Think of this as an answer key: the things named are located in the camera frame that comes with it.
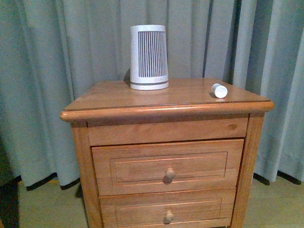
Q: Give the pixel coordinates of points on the wooden drawer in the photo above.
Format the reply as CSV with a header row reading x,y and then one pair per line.
x,y
182,209
165,167

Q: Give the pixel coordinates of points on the white medicine bottle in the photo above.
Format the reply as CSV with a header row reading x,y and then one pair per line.
x,y
219,91

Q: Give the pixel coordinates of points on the white ribbed air purifier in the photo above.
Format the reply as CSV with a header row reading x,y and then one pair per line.
x,y
149,66

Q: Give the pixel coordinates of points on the wooden nightstand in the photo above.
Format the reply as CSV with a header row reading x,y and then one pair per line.
x,y
110,113

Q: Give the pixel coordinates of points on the grey curtain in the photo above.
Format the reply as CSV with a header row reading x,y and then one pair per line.
x,y
52,51

